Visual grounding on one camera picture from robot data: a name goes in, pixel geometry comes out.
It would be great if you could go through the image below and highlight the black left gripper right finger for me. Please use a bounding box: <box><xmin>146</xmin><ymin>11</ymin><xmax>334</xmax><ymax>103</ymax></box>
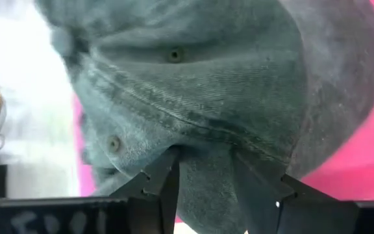
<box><xmin>231</xmin><ymin>151</ymin><xmax>337</xmax><ymax>234</ymax></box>

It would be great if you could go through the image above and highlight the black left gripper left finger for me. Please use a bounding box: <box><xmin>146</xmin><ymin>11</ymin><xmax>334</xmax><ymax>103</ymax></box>
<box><xmin>108</xmin><ymin>146</ymin><xmax>181</xmax><ymax>234</ymax></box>

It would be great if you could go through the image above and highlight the olive green baseball cap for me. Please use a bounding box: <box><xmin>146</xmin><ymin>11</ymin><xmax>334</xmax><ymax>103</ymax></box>
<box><xmin>34</xmin><ymin>0</ymin><xmax>374</xmax><ymax>234</ymax></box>

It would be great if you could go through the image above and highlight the pink plastic bin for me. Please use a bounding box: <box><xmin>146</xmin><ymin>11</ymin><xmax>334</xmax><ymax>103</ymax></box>
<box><xmin>71</xmin><ymin>0</ymin><xmax>374</xmax><ymax>234</ymax></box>

